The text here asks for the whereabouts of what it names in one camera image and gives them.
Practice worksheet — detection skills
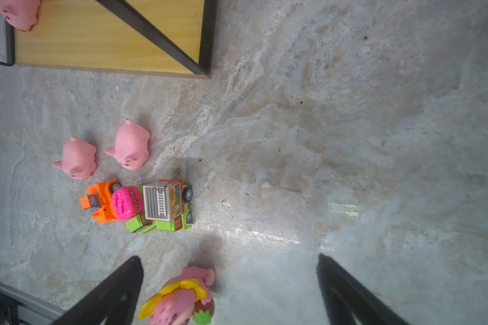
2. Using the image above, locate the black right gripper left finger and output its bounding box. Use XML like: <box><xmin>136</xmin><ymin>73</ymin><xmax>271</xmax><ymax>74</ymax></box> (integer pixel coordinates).
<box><xmin>54</xmin><ymin>256</ymin><xmax>144</xmax><ymax>324</ymax></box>

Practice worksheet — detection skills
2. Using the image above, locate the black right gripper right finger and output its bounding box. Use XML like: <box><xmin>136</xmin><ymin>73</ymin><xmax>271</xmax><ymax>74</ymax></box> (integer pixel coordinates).
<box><xmin>317</xmin><ymin>254</ymin><xmax>407</xmax><ymax>324</ymax></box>

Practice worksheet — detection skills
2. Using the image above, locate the pink yellow doll toy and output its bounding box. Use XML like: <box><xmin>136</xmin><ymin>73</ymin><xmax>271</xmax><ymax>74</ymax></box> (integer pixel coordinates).
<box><xmin>138</xmin><ymin>266</ymin><xmax>216</xmax><ymax>325</ymax></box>

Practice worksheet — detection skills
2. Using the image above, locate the pink pig toy on shelf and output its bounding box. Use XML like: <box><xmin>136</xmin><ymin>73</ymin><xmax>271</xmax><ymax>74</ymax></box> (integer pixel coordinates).
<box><xmin>0</xmin><ymin>0</ymin><xmax>41</xmax><ymax>32</ymax></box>

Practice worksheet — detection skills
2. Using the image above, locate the orange toy car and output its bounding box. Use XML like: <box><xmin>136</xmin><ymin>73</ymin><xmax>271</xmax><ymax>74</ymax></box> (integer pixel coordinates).
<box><xmin>80</xmin><ymin>180</ymin><xmax>121</xmax><ymax>223</ymax></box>

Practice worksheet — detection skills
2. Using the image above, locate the green pink toy truck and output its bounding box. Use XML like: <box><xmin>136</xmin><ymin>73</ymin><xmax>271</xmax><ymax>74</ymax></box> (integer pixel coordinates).
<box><xmin>111</xmin><ymin>186</ymin><xmax>191</xmax><ymax>234</ymax></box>

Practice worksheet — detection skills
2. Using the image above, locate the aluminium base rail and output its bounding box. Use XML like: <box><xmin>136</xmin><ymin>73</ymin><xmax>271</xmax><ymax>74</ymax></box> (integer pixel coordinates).
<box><xmin>0</xmin><ymin>282</ymin><xmax>66</xmax><ymax>324</ymax></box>

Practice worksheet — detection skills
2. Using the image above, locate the wooden shelf with black frame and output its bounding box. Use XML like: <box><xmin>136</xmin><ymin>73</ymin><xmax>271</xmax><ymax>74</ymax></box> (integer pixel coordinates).
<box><xmin>0</xmin><ymin>1</ymin><xmax>218</xmax><ymax>78</ymax></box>

